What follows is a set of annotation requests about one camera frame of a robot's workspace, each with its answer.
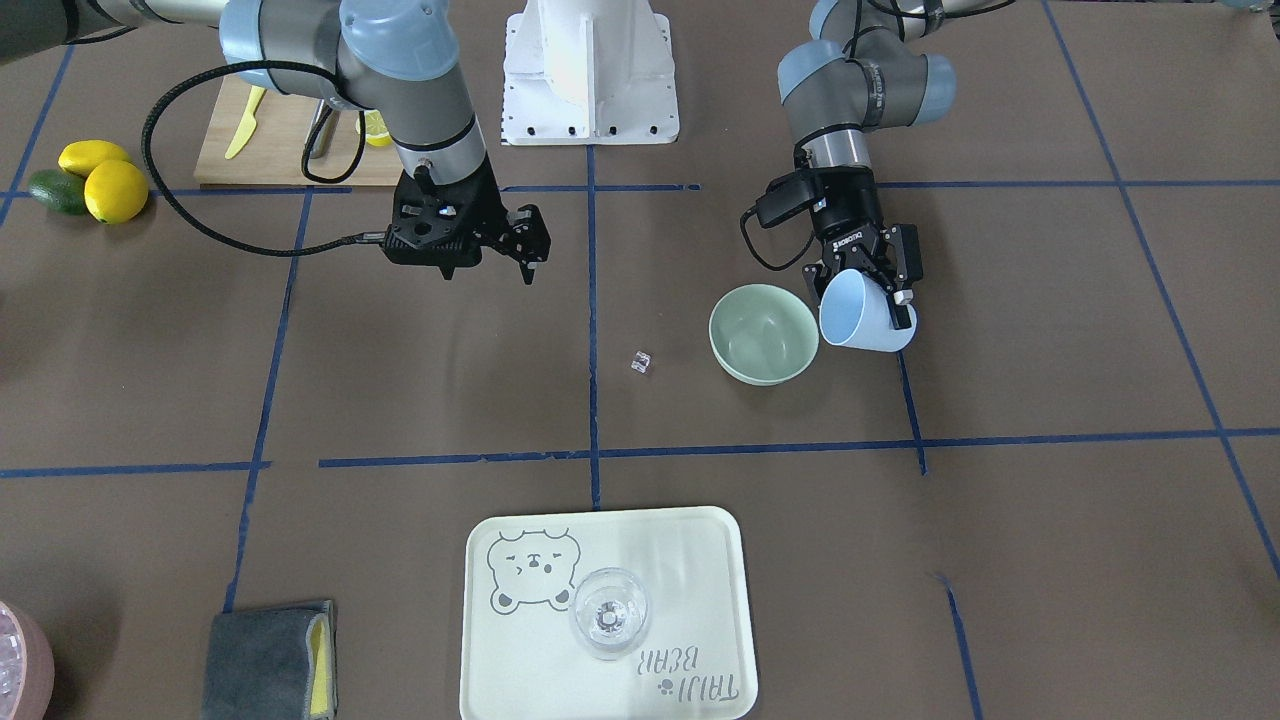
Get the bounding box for cream bear tray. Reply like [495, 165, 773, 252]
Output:
[460, 506, 760, 719]

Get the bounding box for yellow lemon round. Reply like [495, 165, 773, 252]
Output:
[84, 159, 150, 225]

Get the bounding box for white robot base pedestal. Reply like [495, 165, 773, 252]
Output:
[500, 1, 681, 146]

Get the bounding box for grey yellow folded cloth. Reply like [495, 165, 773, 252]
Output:
[200, 600, 338, 719]

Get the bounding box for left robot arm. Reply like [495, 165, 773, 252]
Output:
[742, 1, 1002, 331]

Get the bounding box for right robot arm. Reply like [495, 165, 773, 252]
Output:
[1, 1, 550, 284]

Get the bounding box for yellow lemon upper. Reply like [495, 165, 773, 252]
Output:
[58, 138, 132, 179]

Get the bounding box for light blue cup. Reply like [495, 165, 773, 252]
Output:
[818, 269, 916, 352]

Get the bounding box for yellow plastic knife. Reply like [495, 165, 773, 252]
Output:
[223, 86, 268, 161]

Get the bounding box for wooden cutting board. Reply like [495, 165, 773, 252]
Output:
[193, 76, 403, 187]

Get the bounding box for green avocado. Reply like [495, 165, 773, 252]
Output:
[28, 169, 90, 217]

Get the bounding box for pale green bowl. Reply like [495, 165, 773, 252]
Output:
[707, 284, 820, 387]

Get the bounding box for loose ice cube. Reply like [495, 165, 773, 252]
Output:
[630, 351, 653, 375]

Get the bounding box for lemon half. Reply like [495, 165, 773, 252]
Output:
[361, 110, 393, 149]

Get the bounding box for pink bowl of ice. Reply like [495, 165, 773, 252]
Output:
[1, 601, 55, 719]

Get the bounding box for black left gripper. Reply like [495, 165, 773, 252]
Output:
[754, 167, 923, 331]

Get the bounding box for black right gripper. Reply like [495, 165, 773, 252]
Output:
[381, 160, 552, 286]

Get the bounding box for clear wine glass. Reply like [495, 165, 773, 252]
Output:
[570, 568, 652, 661]

